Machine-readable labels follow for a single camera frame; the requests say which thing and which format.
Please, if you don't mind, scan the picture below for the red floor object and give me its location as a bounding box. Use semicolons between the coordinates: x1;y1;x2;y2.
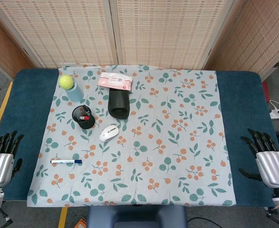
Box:
261;80;272;104

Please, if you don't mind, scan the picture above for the black floor cable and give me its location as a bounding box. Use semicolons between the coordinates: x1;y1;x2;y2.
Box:
188;217;217;228

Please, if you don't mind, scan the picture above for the pink wet wipes pack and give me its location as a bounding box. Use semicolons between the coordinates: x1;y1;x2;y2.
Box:
97;72;134;91

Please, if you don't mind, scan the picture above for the yellow tennis ball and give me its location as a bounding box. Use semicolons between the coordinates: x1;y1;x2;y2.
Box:
59;75;75;90

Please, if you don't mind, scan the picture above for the orange box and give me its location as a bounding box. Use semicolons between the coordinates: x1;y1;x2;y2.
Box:
73;218;87;228

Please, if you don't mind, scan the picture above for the dark blue table mat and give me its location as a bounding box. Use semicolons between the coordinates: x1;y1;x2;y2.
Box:
0;68;279;208

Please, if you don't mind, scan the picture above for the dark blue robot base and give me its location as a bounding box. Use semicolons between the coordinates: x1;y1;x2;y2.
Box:
86;205;189;228

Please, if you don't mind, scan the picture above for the black mesh pen holder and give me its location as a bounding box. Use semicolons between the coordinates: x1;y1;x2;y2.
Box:
72;104;96;130

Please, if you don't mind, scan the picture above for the floral tablecloth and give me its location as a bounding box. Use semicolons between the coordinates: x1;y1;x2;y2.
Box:
27;64;237;207

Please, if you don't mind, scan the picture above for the black slipper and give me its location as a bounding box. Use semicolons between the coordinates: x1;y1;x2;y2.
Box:
107;88;130;119

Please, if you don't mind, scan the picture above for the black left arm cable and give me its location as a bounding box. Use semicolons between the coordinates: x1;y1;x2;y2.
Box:
0;208;13;224

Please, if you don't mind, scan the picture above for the white computer mouse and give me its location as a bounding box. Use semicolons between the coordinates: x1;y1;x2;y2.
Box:
99;125;120;143

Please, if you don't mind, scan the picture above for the light blue cup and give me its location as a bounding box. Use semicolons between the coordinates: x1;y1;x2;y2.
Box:
65;82;84;103

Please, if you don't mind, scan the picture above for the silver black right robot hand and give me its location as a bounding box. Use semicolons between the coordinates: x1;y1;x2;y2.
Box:
238;128;279;190

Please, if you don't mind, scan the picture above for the woven folding screen panel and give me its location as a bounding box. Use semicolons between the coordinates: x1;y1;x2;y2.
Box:
0;10;35;80
204;0;279;80
0;0;119;69
109;0;246;70

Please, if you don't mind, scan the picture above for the blue whiteboard marker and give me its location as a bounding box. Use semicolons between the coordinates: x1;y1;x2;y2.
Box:
50;159;83;165

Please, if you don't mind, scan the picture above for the white power cable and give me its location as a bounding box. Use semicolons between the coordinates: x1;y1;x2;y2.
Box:
269;99;279;112

